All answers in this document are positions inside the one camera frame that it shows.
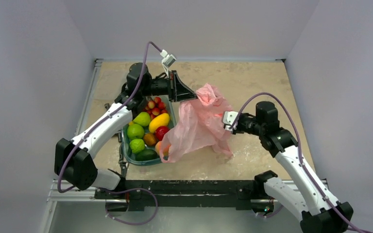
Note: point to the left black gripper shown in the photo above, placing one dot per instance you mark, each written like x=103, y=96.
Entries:
x=177, y=91

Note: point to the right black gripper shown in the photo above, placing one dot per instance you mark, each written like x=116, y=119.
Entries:
x=241, y=121

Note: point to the red fake grape bunch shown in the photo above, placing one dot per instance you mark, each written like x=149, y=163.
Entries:
x=155, y=107

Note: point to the yellow fake mango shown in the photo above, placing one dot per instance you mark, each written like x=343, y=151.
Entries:
x=158, y=121

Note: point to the pink plastic bag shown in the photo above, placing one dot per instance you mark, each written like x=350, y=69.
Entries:
x=200, y=125

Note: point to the red fake apple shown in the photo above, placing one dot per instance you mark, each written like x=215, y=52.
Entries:
x=160, y=132

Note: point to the green fake pear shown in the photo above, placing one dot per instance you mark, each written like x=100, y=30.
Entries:
x=143, y=119

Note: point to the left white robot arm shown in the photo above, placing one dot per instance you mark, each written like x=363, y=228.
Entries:
x=140, y=84

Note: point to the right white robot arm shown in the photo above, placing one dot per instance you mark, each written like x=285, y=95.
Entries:
x=316, y=208

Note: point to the brown fake kiwi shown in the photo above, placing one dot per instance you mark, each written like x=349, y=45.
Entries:
x=150, y=139

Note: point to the pink fake peach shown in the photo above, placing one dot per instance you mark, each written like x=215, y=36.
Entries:
x=157, y=147

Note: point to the green fake apple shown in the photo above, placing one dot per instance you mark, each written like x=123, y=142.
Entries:
x=135, y=131

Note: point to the dark green fake avocado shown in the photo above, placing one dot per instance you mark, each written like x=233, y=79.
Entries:
x=146, y=155

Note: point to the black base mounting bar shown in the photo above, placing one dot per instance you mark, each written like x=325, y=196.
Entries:
x=238, y=194

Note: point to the teal plastic fruit tray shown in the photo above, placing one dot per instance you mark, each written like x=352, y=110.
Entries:
x=125, y=153

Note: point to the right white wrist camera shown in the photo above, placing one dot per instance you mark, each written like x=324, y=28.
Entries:
x=228, y=119

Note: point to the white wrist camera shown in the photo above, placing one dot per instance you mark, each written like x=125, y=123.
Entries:
x=228, y=119
x=167, y=60

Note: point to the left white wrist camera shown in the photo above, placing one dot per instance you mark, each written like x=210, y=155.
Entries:
x=167, y=60

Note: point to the aluminium frame rail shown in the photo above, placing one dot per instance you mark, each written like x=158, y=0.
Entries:
x=74, y=193

